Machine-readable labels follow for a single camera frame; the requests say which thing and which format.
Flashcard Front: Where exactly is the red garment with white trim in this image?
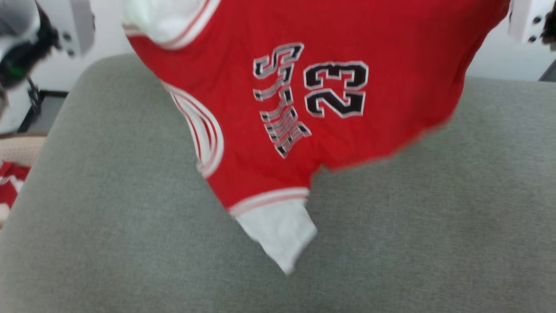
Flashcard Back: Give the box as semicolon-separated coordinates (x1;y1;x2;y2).
0;161;31;209

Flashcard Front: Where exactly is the grey fabric sofa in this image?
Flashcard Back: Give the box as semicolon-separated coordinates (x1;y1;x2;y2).
0;52;556;313

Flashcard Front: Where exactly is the red white basketball jersey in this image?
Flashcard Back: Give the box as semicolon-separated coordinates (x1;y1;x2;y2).
122;0;511;275

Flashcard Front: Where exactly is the beige perforated laundry basket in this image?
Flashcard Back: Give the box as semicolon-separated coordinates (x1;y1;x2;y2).
0;134;47;229

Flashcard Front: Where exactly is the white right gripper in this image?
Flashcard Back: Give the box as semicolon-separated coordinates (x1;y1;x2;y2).
507;0;544;44

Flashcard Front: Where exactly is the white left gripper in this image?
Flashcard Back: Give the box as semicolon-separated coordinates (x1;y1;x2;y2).
38;0;96;58

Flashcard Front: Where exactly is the short black hanging cable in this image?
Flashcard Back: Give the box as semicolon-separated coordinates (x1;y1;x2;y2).
26;76;44;116

